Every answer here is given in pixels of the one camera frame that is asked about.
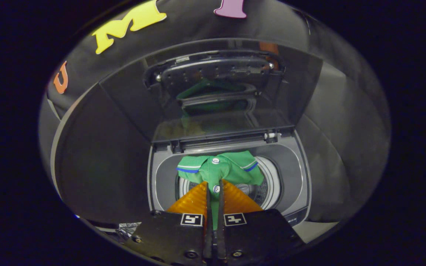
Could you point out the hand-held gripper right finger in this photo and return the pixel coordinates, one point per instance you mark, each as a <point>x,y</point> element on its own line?
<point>257,236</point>

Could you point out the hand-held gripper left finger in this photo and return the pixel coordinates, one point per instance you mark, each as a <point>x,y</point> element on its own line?
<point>168,236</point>

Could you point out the green polo shirt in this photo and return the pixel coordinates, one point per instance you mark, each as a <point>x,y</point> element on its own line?
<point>231,168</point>

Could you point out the dark washing machine lid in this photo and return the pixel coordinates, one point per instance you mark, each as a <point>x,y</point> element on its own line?
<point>131,99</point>

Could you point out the white printed paper clutter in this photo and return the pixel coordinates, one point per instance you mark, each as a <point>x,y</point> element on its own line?
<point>128,228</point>

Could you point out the grey flat board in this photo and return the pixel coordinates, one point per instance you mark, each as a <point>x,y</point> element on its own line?
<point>98,166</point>

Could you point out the black backdrop cloth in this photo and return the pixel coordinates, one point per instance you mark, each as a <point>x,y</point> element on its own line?
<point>198,26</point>

